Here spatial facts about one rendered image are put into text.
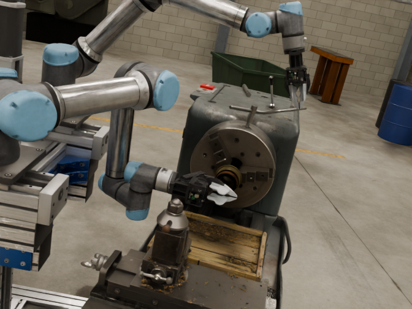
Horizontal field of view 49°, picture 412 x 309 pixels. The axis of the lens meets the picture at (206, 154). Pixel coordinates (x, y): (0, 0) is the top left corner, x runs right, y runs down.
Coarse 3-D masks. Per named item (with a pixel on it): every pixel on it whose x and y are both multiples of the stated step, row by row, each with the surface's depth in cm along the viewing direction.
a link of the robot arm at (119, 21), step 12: (132, 0) 157; (120, 12) 159; (132, 12) 159; (144, 12) 160; (108, 24) 161; (120, 24) 161; (132, 24) 163; (96, 36) 163; (108, 36) 163; (120, 36) 165; (84, 48) 164; (96, 48) 165; (108, 48) 168; (84, 60) 165; (96, 60) 168; (84, 72) 168
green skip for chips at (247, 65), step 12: (216, 60) 681; (228, 60) 636; (240, 60) 714; (252, 60) 721; (264, 60) 724; (216, 72) 684; (228, 72) 637; (240, 72) 594; (252, 72) 587; (264, 72) 592; (276, 72) 683; (240, 84) 596; (252, 84) 600; (264, 84) 605; (276, 84) 610; (288, 96) 626
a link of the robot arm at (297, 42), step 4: (296, 36) 151; (300, 36) 151; (284, 40) 153; (288, 40) 152; (292, 40) 151; (296, 40) 151; (300, 40) 151; (284, 44) 153; (288, 44) 152; (292, 44) 151; (296, 44) 151; (300, 44) 152; (304, 44) 153; (284, 48) 154; (288, 48) 152; (292, 48) 152; (296, 48) 152; (300, 48) 153
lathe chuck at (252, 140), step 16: (224, 128) 162; (240, 128) 161; (208, 144) 165; (224, 144) 164; (240, 144) 163; (256, 144) 161; (192, 160) 168; (208, 160) 167; (240, 160) 164; (256, 160) 163; (272, 160) 162; (240, 192) 168; (256, 192) 167
